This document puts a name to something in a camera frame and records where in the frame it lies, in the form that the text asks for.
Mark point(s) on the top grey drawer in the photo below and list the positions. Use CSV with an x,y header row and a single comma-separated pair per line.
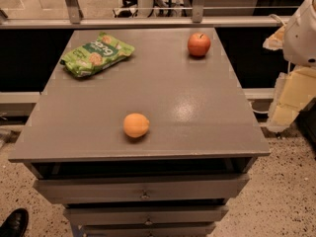
x,y
77,191

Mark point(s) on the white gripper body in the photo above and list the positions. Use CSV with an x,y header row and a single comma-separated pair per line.
x,y
301,39

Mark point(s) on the red apple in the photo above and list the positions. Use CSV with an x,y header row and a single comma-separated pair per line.
x,y
198,44

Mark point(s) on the orange fruit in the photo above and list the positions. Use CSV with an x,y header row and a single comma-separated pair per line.
x,y
135,125

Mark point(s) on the green rice chip bag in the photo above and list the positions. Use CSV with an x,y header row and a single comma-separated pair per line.
x,y
95,56

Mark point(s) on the middle grey drawer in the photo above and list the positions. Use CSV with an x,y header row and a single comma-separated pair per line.
x,y
146,215

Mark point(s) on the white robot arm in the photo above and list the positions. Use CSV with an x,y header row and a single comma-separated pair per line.
x,y
296,88

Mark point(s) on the black leather shoe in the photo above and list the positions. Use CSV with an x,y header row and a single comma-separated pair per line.
x,y
15,224

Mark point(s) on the metal railing frame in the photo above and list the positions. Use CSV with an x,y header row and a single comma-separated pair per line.
x,y
113,14

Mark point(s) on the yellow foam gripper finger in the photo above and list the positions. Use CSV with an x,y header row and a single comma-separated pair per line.
x,y
275,41
293,92

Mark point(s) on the grey drawer cabinet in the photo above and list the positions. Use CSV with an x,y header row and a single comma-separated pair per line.
x,y
153,146

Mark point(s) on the bottom grey drawer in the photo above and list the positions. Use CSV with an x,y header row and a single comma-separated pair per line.
x,y
159,230

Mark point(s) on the grey drawer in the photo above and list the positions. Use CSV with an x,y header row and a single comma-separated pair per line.
x,y
77,191
146,215
159,230

